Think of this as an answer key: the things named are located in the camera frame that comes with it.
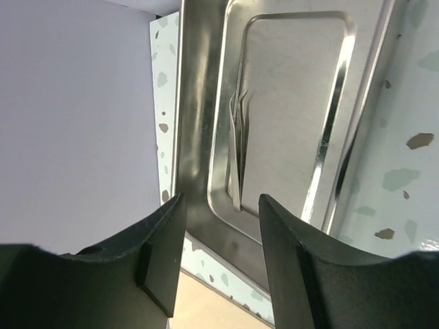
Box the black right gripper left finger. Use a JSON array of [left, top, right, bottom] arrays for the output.
[[1, 194, 187, 328]]

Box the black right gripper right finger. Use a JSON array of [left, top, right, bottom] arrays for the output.
[[259, 194, 438, 328]]

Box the steel tweezers short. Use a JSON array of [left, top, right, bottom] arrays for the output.
[[228, 89, 250, 212]]

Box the stainless steel tray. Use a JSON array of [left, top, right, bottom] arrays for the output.
[[171, 1, 407, 293]]

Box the beige cloth mat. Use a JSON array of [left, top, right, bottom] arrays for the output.
[[169, 269, 274, 328]]

